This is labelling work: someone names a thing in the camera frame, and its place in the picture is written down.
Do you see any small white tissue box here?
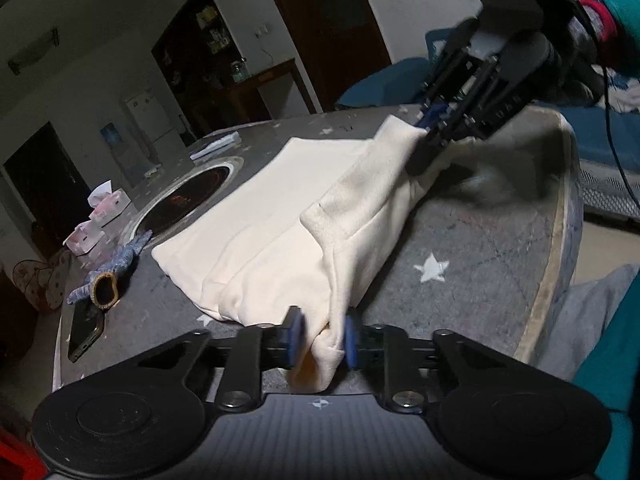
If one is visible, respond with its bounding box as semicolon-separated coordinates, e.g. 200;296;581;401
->
63;219;105;256

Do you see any round induction cooktop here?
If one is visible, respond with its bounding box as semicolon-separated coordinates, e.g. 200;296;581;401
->
119;156;244;244

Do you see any glass kettle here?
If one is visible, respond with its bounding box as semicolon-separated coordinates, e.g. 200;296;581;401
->
231;58;250;82

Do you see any red plastic stool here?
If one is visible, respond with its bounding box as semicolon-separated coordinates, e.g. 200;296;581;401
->
0;428;48;480

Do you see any cream sweater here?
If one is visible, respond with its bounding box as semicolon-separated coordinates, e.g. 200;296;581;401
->
152;116;475;392

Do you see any white remote control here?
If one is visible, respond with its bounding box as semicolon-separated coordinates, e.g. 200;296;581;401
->
190;131;241;160

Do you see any dark wooden side table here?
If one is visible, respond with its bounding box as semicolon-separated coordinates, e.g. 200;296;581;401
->
229;58;318;124

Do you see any white refrigerator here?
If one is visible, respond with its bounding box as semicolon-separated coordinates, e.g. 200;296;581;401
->
125;89;172;142

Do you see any blue knit work glove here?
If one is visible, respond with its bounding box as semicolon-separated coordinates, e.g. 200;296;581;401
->
66;231;153;310

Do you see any blue sofa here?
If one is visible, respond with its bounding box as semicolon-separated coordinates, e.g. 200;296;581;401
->
336;28;639;221

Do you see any pink white tissue box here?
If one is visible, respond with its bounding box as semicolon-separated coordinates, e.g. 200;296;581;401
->
88;180;131;226

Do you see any black smartphone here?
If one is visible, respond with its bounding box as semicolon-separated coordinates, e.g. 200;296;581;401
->
67;299;104;363

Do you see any spotted play tent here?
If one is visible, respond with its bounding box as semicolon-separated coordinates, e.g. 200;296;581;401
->
12;249;72;314

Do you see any water dispenser with bottle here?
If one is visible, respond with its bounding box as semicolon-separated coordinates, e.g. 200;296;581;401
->
100;122;149;188

